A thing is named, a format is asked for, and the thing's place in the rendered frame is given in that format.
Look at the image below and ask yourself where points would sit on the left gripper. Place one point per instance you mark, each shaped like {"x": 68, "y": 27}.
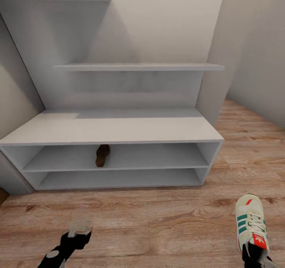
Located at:
{"x": 78, "y": 242}

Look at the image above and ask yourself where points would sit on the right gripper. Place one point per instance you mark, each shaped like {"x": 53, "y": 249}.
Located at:
{"x": 250, "y": 262}

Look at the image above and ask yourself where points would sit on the gym shoe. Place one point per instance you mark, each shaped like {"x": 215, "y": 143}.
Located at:
{"x": 251, "y": 228}

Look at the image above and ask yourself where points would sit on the sandal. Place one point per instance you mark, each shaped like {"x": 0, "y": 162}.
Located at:
{"x": 102, "y": 153}

